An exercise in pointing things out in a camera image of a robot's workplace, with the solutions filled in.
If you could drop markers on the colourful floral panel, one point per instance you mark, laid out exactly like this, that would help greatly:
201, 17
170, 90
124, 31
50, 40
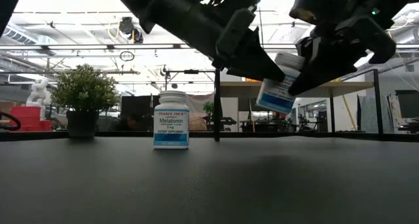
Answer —
393, 111

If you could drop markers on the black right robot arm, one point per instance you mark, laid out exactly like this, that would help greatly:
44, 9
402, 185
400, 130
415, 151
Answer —
393, 1

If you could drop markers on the black monitor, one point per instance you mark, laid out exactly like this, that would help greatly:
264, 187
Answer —
407, 104
137, 104

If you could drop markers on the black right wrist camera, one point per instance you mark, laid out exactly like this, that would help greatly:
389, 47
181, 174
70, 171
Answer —
304, 8

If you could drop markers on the white melatonin bottle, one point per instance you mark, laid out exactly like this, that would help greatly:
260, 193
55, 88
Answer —
278, 94
171, 125

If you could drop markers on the person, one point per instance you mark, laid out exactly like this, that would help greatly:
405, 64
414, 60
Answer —
129, 122

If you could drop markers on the wooden shelf, black frame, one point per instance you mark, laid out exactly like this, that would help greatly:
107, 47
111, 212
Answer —
353, 89

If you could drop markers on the green potted plant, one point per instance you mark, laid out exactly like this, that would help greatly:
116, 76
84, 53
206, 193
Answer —
84, 93

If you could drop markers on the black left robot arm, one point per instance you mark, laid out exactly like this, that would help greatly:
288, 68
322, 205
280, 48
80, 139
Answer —
137, 1

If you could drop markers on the tan woven basket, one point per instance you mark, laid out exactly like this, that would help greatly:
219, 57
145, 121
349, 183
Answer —
198, 124

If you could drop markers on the red plastic bin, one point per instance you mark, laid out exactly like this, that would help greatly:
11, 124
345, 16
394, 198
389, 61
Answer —
26, 114
36, 125

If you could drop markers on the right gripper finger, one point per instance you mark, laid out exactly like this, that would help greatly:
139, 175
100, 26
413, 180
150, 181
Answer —
324, 70

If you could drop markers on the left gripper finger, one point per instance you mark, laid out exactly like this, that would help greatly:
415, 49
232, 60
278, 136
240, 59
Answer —
258, 67

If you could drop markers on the small green plant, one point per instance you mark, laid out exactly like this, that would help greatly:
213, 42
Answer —
208, 107

